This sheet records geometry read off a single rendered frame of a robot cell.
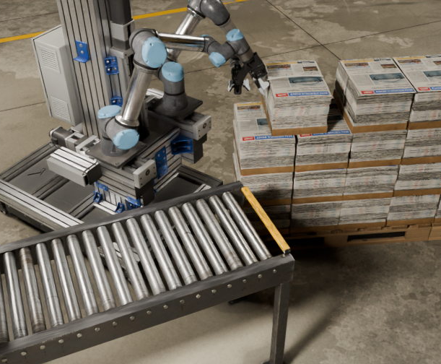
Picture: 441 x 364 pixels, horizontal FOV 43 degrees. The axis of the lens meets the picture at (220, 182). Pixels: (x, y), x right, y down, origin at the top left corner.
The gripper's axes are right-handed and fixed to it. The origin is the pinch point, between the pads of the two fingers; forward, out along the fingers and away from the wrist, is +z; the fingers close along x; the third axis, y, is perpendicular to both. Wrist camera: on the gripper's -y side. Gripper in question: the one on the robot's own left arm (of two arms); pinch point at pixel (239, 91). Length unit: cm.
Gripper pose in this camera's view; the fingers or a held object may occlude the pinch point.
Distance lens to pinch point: 319.2
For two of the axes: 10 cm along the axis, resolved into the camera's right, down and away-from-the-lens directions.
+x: 10.0, -0.3, 0.2
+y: -0.1, -7.7, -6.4
